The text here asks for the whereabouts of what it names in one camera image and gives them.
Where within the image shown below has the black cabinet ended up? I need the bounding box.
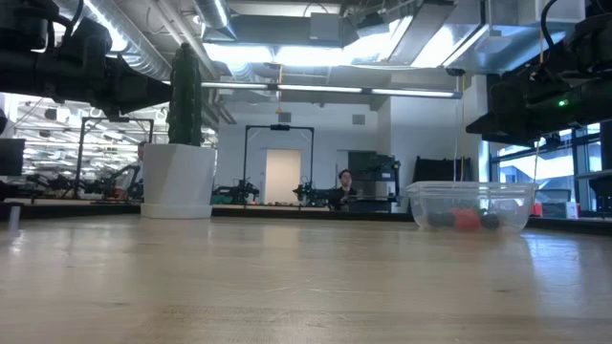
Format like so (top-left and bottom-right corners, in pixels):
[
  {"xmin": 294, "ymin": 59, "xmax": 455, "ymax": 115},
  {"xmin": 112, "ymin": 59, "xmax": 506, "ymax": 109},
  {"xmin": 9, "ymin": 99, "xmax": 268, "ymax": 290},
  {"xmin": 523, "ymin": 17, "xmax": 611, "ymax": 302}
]
[{"xmin": 346, "ymin": 150, "xmax": 404, "ymax": 213}]

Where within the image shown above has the black robot station frame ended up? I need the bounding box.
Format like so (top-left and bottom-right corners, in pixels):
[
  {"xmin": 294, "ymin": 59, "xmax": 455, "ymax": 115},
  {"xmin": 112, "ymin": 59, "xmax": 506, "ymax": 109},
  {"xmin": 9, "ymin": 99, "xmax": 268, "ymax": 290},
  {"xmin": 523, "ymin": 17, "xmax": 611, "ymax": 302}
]
[
  {"xmin": 242, "ymin": 123, "xmax": 316, "ymax": 202},
  {"xmin": 76, "ymin": 116, "xmax": 155, "ymax": 200}
]

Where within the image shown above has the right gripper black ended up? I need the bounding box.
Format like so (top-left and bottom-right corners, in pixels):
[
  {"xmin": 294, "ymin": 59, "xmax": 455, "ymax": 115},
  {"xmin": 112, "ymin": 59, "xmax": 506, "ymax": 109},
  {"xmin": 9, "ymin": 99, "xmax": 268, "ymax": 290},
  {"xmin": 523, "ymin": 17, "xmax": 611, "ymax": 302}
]
[{"xmin": 465, "ymin": 71, "xmax": 573, "ymax": 147}]

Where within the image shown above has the long ceiling light fixture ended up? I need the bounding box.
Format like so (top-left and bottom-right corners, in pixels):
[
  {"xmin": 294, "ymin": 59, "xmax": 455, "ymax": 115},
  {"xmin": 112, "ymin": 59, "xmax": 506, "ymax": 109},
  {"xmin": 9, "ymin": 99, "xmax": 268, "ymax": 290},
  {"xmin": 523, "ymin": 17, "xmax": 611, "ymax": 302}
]
[{"xmin": 200, "ymin": 80, "xmax": 464, "ymax": 100}]

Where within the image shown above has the green cactus plant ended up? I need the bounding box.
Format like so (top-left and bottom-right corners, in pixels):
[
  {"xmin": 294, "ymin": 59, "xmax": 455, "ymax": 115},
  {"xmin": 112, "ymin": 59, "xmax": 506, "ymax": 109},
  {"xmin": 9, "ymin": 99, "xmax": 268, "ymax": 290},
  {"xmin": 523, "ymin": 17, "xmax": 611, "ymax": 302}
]
[{"xmin": 166, "ymin": 41, "xmax": 204, "ymax": 147}]

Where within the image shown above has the black rig pole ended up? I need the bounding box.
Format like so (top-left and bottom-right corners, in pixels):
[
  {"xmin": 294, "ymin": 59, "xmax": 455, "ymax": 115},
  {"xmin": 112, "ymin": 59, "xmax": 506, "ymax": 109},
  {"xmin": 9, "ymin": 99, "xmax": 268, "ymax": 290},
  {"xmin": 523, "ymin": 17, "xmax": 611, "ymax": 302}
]
[{"xmin": 597, "ymin": 118, "xmax": 612, "ymax": 216}]

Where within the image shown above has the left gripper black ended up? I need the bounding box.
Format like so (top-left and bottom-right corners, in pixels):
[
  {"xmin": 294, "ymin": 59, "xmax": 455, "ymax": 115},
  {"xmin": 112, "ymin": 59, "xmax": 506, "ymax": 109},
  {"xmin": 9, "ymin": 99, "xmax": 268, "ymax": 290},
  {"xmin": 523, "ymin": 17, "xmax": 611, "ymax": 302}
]
[{"xmin": 106, "ymin": 58, "xmax": 173, "ymax": 117}]

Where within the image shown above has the person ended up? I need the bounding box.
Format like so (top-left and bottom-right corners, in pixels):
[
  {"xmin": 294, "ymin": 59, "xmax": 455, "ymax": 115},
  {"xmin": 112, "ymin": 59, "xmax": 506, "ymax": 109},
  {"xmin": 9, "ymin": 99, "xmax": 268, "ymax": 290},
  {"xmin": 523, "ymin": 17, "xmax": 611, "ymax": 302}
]
[
  {"xmin": 124, "ymin": 140, "xmax": 146, "ymax": 192},
  {"xmin": 329, "ymin": 168, "xmax": 360, "ymax": 212}
]

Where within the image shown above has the white door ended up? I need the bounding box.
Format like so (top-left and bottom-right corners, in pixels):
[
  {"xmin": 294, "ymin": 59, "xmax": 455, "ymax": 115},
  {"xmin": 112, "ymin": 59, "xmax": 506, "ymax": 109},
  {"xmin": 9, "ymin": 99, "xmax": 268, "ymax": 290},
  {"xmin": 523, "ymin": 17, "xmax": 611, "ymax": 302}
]
[{"xmin": 264, "ymin": 149, "xmax": 302, "ymax": 205}]

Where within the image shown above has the black background monitor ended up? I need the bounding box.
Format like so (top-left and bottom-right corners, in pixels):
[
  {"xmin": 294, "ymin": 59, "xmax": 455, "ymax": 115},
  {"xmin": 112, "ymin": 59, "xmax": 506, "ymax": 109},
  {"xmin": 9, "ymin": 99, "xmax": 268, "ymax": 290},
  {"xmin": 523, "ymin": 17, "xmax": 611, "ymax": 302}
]
[{"xmin": 0, "ymin": 138, "xmax": 26, "ymax": 177}]

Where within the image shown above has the clear plastic tupperware container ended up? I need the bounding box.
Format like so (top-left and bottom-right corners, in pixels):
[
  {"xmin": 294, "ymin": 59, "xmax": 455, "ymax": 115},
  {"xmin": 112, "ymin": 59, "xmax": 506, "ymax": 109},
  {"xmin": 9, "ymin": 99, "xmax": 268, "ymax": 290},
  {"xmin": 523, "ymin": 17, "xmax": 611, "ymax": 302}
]
[{"xmin": 404, "ymin": 181, "xmax": 540, "ymax": 235}]

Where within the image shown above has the red toy strawberry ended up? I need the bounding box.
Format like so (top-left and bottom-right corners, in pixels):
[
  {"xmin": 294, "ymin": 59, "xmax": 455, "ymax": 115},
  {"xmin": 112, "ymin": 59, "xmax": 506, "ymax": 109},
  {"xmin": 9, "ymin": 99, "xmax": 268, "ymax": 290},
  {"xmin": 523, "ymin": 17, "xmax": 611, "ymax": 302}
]
[{"xmin": 451, "ymin": 207, "xmax": 482, "ymax": 233}]

